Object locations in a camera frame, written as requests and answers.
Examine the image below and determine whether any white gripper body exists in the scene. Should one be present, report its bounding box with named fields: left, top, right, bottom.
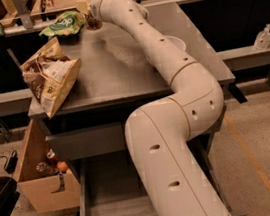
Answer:
left=90, top=0, right=108, bottom=20

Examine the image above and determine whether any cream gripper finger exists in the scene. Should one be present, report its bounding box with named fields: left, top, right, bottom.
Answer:
left=76, top=0, right=90, bottom=15

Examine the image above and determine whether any orange soda can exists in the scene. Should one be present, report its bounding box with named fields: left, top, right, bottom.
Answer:
left=85, top=14, right=103, bottom=31

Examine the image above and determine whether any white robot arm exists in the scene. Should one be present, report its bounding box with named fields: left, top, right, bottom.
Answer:
left=79, top=0, right=232, bottom=216

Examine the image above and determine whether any green rice chip bag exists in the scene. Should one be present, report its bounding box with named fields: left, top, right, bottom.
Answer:
left=39, top=10, right=85, bottom=38

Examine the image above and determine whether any brown chip bag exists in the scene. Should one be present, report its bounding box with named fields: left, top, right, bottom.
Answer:
left=21, top=37, right=82, bottom=119

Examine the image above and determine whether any red can in box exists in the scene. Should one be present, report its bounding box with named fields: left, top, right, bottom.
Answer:
left=46, top=150, right=59, bottom=167

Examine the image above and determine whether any grey cabinet with drawers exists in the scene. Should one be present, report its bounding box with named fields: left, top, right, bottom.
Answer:
left=29, top=2, right=234, bottom=216

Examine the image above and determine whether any white bowl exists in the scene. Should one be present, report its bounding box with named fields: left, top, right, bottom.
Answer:
left=166, top=35, right=186, bottom=51

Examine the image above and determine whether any orange fruit in box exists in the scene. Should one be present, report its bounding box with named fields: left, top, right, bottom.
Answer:
left=57, top=161, right=68, bottom=173

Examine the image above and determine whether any bottle in box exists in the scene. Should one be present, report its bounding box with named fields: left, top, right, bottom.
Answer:
left=36, top=162, right=56, bottom=177

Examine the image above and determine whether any clear sanitizer bottle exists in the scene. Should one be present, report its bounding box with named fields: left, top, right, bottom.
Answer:
left=254, top=23, right=270, bottom=50

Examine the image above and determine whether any black power adapter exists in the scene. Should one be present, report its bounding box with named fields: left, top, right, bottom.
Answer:
left=4, top=150, right=18, bottom=174

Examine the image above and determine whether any cardboard box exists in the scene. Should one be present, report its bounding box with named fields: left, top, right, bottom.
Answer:
left=13, top=120, right=81, bottom=213

